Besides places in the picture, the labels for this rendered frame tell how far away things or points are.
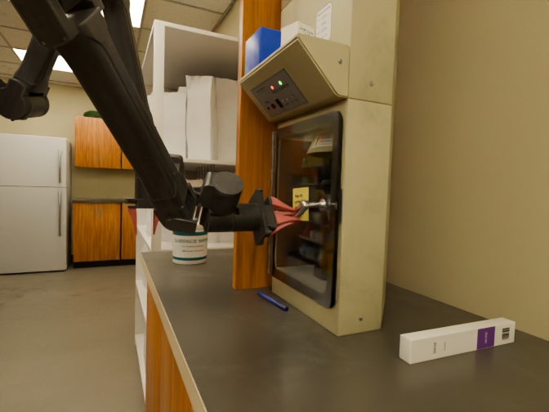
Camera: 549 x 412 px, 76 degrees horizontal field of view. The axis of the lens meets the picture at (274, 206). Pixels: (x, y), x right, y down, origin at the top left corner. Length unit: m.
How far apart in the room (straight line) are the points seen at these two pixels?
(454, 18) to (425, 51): 0.11
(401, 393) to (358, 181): 0.37
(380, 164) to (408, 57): 0.58
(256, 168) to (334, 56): 0.42
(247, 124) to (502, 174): 0.65
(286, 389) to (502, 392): 0.32
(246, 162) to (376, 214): 0.42
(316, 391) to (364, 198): 0.37
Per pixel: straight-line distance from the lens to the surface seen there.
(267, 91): 0.88
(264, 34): 0.89
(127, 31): 0.99
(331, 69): 0.71
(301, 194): 0.81
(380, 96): 0.77
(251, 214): 0.68
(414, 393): 0.61
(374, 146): 0.75
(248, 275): 1.03
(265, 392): 0.57
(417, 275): 1.16
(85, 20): 0.51
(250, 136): 1.01
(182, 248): 1.33
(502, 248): 1.00
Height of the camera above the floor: 1.23
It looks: 3 degrees down
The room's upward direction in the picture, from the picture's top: 2 degrees clockwise
